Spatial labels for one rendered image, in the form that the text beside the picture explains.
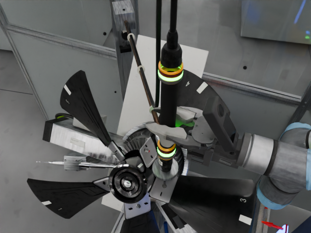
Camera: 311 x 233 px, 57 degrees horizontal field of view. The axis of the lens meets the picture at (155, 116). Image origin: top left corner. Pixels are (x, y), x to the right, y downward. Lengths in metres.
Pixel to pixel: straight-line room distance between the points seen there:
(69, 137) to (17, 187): 1.37
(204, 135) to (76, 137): 0.60
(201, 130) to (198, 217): 0.33
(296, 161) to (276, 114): 0.96
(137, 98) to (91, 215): 1.25
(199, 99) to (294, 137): 0.25
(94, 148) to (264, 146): 0.64
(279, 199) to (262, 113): 0.91
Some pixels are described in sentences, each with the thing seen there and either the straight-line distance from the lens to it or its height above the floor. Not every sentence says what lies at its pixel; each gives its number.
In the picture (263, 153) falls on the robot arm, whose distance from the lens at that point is 0.59.
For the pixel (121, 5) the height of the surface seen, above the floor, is 1.41.
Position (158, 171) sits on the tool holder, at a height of 1.30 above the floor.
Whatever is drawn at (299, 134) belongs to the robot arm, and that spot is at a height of 1.43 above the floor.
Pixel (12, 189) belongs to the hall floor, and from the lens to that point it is 2.42.
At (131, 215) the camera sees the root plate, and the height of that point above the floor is 1.11.
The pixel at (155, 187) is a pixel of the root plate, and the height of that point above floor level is 1.18.
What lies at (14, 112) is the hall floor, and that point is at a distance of 2.88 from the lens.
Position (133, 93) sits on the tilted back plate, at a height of 1.20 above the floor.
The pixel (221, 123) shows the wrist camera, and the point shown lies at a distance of 0.54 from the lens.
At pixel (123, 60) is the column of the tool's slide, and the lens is 1.37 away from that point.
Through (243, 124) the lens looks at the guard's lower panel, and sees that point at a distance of 1.64.
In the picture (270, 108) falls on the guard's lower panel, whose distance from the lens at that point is 1.53.
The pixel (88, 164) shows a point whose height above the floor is 1.10.
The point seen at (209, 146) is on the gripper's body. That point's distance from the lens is 0.58.
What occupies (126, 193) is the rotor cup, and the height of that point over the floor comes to 1.20.
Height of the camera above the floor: 1.98
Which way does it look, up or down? 51 degrees down
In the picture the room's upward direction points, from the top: straight up
